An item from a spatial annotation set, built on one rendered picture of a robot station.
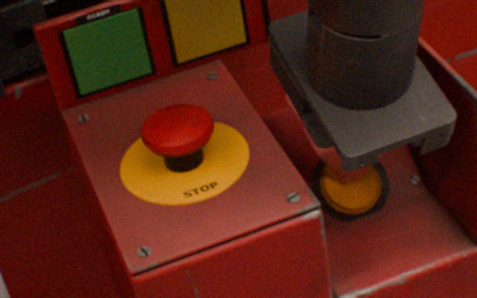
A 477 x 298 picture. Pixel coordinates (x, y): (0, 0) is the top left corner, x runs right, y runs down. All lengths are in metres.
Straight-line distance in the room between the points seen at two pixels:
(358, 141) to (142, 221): 0.12
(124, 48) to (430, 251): 0.21
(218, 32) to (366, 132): 0.15
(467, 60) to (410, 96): 0.35
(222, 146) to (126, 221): 0.07
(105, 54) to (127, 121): 0.04
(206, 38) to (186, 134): 0.11
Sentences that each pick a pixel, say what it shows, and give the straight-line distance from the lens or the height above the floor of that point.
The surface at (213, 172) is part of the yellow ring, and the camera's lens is 0.57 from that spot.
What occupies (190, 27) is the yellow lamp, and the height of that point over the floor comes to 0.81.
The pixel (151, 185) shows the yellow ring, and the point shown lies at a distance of 0.57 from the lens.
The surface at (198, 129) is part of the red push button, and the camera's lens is 0.56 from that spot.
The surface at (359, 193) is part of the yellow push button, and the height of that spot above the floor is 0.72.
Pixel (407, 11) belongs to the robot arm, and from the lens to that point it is 0.50.
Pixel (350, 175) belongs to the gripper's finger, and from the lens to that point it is 0.63.
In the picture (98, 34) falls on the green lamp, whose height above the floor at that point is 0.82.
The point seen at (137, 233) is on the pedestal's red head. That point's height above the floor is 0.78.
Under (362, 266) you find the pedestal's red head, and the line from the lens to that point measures 0.61.
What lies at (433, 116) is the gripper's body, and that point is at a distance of 0.55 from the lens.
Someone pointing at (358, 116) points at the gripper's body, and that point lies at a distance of 0.54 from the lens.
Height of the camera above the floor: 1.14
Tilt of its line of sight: 38 degrees down
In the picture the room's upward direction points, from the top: 10 degrees counter-clockwise
